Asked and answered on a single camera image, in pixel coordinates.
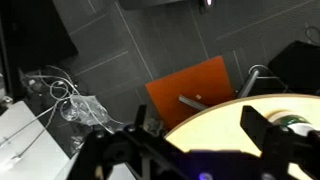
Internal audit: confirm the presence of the black cabinet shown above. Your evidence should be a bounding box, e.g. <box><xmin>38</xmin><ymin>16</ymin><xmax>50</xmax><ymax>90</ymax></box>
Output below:
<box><xmin>0</xmin><ymin>0</ymin><xmax>78</xmax><ymax>98</ymax></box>

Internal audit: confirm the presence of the white ceramic mug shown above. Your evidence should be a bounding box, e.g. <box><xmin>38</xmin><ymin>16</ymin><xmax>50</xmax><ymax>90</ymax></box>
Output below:
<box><xmin>269</xmin><ymin>111</ymin><xmax>315</xmax><ymax>136</ymax></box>

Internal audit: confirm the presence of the black box on floor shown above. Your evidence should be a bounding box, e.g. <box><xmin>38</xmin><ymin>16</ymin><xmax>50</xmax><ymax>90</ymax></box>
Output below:
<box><xmin>268</xmin><ymin>41</ymin><xmax>320</xmax><ymax>96</ymax></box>

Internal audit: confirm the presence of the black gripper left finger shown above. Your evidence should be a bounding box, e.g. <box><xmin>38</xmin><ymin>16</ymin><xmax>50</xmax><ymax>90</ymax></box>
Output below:
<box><xmin>134</xmin><ymin>105</ymin><xmax>147</xmax><ymax>129</ymax></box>

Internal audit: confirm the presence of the orange chair seat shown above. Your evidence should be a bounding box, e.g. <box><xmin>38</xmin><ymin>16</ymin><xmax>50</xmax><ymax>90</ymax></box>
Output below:
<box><xmin>145</xmin><ymin>56</ymin><xmax>234</xmax><ymax>130</ymax></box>

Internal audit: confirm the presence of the white cable bundle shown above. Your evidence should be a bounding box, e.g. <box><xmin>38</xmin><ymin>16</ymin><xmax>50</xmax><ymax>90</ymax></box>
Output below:
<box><xmin>19</xmin><ymin>64</ymin><xmax>125</xmax><ymax>134</ymax></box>

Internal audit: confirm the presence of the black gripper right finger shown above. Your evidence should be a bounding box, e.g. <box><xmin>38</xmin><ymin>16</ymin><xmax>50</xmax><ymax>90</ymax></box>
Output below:
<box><xmin>240</xmin><ymin>105</ymin><xmax>283</xmax><ymax>156</ymax></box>

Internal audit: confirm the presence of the clear plastic bag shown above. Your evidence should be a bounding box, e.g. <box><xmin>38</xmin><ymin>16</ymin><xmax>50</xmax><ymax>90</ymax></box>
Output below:
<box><xmin>60</xmin><ymin>95</ymin><xmax>112</xmax><ymax>126</ymax></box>

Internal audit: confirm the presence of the grey metal chair leg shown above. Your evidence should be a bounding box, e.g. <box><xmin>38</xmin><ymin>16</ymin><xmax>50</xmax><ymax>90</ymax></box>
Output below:
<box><xmin>237</xmin><ymin>65</ymin><xmax>283</xmax><ymax>98</ymax></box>

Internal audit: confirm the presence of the white desk surface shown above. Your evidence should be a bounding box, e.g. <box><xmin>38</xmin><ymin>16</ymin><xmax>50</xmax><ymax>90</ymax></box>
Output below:
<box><xmin>0</xmin><ymin>100</ymin><xmax>138</xmax><ymax>180</ymax></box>

